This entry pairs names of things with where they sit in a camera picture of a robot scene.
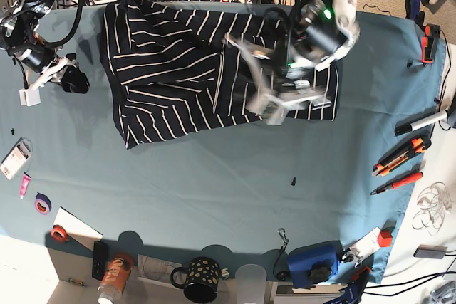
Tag orange black utility knife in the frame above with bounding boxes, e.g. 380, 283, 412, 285
373, 136, 432, 177

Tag white paper sheet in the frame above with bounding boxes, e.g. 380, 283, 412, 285
54, 207, 103, 240

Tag pink glue tube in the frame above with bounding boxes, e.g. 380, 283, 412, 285
19, 173, 31, 199

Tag navy white striped t-shirt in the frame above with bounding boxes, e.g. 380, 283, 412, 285
98, 0, 340, 150

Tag orange handled screwdriver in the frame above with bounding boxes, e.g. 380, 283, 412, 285
370, 172, 423, 196

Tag white cable bundle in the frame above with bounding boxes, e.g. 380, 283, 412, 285
411, 182, 456, 236

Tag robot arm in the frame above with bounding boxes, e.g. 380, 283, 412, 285
1, 0, 90, 107
224, 0, 360, 125

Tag black white marker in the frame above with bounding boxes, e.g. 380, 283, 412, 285
394, 110, 447, 137

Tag blue box with knob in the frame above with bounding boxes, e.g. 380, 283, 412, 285
286, 243, 339, 289

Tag black lanyard with clip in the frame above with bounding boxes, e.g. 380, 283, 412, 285
272, 227, 290, 281

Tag black mug gold leaves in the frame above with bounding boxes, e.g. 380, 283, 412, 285
170, 257, 221, 304

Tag clear plastic blister pack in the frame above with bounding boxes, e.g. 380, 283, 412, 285
1, 137, 33, 180

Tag red black clamp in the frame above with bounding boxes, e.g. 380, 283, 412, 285
421, 24, 441, 64

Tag white card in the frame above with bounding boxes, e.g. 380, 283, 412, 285
348, 227, 381, 259

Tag orange tape roll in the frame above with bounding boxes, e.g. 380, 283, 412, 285
51, 224, 69, 243

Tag translucent plastic cup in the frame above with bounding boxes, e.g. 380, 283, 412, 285
235, 264, 267, 304

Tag orange drink can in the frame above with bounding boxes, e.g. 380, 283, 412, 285
98, 253, 134, 304

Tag small red cube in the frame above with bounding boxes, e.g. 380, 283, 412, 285
377, 231, 393, 248

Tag black remote control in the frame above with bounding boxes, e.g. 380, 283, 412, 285
92, 241, 109, 281

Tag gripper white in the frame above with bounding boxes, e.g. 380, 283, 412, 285
19, 54, 90, 106
224, 34, 330, 125

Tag teal table cloth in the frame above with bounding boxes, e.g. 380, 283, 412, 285
1, 6, 446, 269

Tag purple tape roll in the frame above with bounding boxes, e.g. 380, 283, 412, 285
34, 193, 52, 215

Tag grey flat device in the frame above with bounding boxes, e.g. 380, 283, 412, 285
413, 246, 447, 259

